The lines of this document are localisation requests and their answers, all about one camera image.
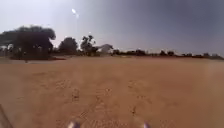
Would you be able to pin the white building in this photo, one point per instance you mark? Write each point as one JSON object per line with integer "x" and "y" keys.
{"x": 105, "y": 48}

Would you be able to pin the row of distant bushes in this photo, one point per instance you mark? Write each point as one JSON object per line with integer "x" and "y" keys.
{"x": 140, "y": 52}

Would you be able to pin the thin sparse tree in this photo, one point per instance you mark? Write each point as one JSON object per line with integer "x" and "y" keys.
{"x": 87, "y": 45}

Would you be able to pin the reddish-brown dirt ground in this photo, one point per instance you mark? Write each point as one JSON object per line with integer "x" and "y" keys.
{"x": 140, "y": 83}

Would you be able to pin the round dark tree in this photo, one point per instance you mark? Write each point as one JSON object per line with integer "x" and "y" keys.
{"x": 68, "y": 46}

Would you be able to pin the robot's own part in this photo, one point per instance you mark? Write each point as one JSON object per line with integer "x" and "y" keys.
{"x": 73, "y": 125}
{"x": 146, "y": 125}

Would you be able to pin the large dark tree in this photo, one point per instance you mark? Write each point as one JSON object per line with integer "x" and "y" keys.
{"x": 31, "y": 41}

